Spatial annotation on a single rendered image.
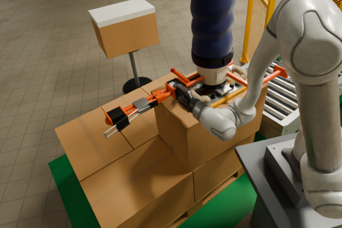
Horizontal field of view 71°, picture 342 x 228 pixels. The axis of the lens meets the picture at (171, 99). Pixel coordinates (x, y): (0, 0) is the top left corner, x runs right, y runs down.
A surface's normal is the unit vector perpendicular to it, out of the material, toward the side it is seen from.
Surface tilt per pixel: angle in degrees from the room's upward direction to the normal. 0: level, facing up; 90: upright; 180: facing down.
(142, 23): 90
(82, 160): 0
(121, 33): 90
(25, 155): 0
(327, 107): 84
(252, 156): 0
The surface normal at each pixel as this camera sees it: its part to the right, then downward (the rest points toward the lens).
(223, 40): 0.35, 0.35
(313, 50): -0.29, 0.58
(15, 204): -0.09, -0.76
